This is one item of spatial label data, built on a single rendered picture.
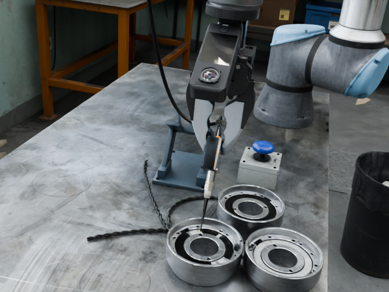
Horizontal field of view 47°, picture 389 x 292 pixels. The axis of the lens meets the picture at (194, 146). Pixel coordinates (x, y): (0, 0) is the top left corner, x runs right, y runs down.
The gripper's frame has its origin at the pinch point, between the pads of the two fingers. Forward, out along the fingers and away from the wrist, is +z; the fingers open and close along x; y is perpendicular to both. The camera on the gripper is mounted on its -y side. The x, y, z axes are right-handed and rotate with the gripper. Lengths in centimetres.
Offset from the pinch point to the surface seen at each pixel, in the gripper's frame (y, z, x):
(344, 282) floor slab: 88, 93, -47
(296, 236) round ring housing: -4.2, 9.8, -13.8
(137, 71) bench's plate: 68, 13, 35
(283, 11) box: 344, 34, -1
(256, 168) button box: 12.8, 9.2, -6.4
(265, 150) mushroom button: 14.5, 6.3, -7.4
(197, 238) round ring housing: -8.4, 10.4, -0.2
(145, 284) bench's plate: -16.2, 13.2, 4.8
